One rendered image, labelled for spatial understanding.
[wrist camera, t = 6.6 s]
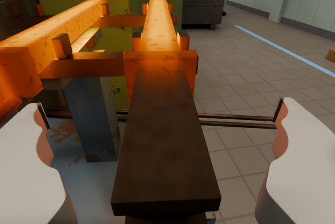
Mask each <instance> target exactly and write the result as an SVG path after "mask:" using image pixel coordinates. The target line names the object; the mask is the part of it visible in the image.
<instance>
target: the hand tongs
mask: <svg viewBox="0 0 335 224"><path fill-rule="evenodd" d="M45 114H46V117H47V118H64V119H73V118H72V115H71V112H70V109H69V106H56V105H52V106H51V107H50V108H49V109H48V110H47V111H46V112H45ZM116 114H128V110H116ZM198 116H199V118H216V119H236V120H255V121H272V120H273V117H268V116H248V115H228V114H208V113H198ZM117 120H118V121H127V116H117ZM200 123H201V125H206V126H223V127H241V128H259V129H277V128H276V126H275V125H274V124H258V123H239V122H221V121H202V120H200Z"/></svg>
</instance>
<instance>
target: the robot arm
mask: <svg viewBox="0 0 335 224"><path fill-rule="evenodd" d="M272 122H273V123H275V126H276V128H277V130H278V131H277V134H276V136H275V139H274V142H273V144H272V147H271V149H272V151H273V153H274V155H275V158H276V160H274V161H273V162H272V163H271V164H270V167H269V169H268V171H267V174H266V176H265V179H264V181H263V183H262V186H261V188H260V190H259V194H258V199H257V203H256V207H255V218H256V220H257V222H258V224H335V135H334V134H333V133H332V132H331V131H330V130H329V129H328V128H327V127H326V126H325V125H324V124H323V123H321V122H320V121H319V120H318V119H317V118H315V117H314V116H313V115H312V114H311V113H310V112H308V111H307V110H306V109H305V108H304V107H302V106H301V105H300V104H299V103H298V102H296V101H295V100H294V99H293V98H291V97H279V98H278V101H277V103H276V107H275V111H274V115H273V120H272ZM48 129H50V125H49V123H48V120H47V117H46V114H45V111H44V109H43V106H42V104H41V102H39V103H30V104H28V105H26V106H25V107H24V108H23V109H22V110H21V111H20V112H19V113H18V114H17V115H16V116H14V117H13V118H12V119H11V120H10V121H9V122H8V123H7V124H6V125H5V126H4V127H3V128H1V129H0V224H78V218H77V215H76V213H75V210H74V207H73V204H72V201H71V198H70V196H69V194H68V192H67V190H66V187H65V185H64V183H63V181H62V179H61V176H60V174H59V172H58V171H57V170H56V169H54V168H51V167H50V164H51V161H52V159H53V157H54V155H53V152H52V150H51V148H50V145H49V143H48V141H47V139H46V134H47V132H48Z"/></svg>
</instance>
